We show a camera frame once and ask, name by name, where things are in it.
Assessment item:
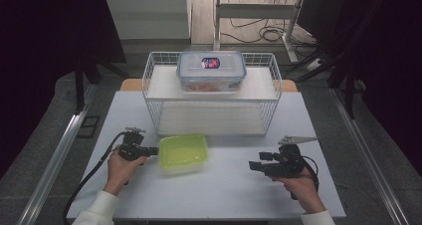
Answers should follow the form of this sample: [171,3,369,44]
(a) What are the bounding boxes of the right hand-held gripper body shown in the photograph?
[264,135,318,179]

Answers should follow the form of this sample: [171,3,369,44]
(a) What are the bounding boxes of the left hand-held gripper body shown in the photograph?
[117,126,148,162]

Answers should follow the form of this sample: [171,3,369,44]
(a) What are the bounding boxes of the clear food container green lid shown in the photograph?
[158,133,209,177]

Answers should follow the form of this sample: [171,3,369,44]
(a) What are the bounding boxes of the white wire shelf rack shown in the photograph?
[141,51,283,138]

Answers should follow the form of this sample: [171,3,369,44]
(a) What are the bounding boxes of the clear plastic food container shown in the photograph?
[175,50,248,94]

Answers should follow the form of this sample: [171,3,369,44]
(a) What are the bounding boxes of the person's left hand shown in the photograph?
[103,149,147,196]

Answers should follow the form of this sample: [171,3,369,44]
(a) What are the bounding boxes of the person's right hand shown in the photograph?
[272,169,327,214]

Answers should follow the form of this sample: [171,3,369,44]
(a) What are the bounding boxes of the tan wooden table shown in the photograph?
[118,78,299,94]

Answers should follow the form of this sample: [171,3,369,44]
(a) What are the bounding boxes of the black metal stand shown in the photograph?
[282,0,386,119]
[74,52,130,114]

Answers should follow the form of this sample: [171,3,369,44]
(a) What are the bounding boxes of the black curtain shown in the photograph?
[0,0,127,179]
[297,0,422,173]

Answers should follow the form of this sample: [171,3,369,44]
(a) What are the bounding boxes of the white cabinet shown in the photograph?
[104,0,193,41]

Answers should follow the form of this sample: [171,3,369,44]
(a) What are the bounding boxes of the right hand-held gripper black cable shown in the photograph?
[291,154,320,201]

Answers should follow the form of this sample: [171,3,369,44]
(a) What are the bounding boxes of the hand-held gripper black cable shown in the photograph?
[63,131,128,225]
[291,154,320,201]

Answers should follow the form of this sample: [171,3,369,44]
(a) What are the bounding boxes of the black rectangular floor frame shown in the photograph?
[77,114,101,139]

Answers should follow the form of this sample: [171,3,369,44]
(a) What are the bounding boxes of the left hand-held gripper black cable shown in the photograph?
[63,131,128,225]

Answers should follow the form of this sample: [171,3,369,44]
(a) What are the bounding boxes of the aluminium floor rail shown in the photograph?
[16,84,98,225]
[329,87,411,225]

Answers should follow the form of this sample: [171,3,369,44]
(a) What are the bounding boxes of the black cables on floor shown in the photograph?
[220,0,317,47]

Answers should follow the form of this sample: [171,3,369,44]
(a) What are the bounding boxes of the white metal desk frame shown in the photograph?
[212,0,307,64]

